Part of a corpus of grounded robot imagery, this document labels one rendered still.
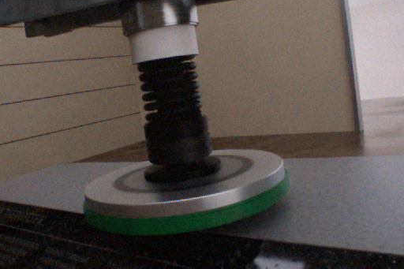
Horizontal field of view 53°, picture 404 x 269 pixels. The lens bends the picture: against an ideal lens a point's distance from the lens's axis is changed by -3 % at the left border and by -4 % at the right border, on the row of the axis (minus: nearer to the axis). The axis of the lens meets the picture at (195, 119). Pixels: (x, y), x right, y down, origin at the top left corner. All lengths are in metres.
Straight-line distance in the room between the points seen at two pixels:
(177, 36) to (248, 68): 5.53
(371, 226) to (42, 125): 5.76
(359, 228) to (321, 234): 0.03
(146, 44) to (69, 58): 6.01
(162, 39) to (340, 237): 0.24
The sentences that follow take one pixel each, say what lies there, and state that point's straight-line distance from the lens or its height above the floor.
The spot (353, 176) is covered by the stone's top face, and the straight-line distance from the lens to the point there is 0.53.
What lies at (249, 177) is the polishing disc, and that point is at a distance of 0.38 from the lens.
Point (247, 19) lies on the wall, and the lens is 5.92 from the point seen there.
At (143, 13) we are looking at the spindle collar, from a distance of 0.41.
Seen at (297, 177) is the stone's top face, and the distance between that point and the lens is 0.55.
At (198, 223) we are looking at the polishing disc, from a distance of 0.35.
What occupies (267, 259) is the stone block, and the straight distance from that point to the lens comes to 0.36.
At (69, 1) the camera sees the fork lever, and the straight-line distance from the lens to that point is 0.43.
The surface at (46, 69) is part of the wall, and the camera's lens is 6.15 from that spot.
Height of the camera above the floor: 0.95
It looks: 6 degrees down
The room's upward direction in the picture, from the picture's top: 9 degrees counter-clockwise
